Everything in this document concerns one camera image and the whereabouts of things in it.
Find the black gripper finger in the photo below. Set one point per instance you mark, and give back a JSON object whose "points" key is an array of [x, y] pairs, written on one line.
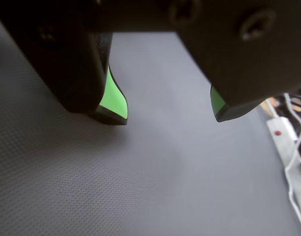
{"points": [[67, 68], [251, 68]]}

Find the white power strip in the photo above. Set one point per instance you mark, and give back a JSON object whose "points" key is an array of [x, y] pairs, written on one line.
{"points": [[283, 140]]}

